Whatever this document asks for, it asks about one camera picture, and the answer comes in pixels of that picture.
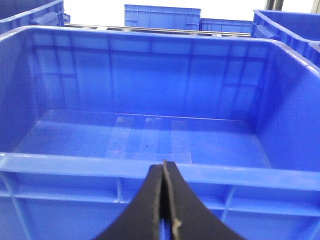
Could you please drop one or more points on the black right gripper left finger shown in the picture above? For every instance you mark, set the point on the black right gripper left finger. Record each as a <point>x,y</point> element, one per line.
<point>141,218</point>

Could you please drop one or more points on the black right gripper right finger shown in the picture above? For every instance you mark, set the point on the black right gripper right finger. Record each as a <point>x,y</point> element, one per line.
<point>189,218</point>

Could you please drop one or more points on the large blue crate right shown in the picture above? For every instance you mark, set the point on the large blue crate right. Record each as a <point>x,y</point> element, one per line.
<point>85,113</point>

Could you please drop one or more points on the large blue crate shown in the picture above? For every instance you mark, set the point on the large blue crate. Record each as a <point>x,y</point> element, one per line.
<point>85,113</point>
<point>19,13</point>

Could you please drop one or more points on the distant blue crate low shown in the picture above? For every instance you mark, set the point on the distant blue crate low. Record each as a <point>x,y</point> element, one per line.
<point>225,25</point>

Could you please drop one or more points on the distant blue crate tall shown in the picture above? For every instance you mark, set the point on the distant blue crate tall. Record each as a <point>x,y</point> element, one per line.
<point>161,17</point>

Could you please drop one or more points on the blue crate far right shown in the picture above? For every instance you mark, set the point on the blue crate far right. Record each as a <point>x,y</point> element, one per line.
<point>299,31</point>

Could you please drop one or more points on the large blue crate left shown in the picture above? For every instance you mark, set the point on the large blue crate left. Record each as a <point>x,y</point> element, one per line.
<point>19,13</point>

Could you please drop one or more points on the steel roller rail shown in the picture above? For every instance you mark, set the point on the steel roller rail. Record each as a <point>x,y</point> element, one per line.
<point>158,30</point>

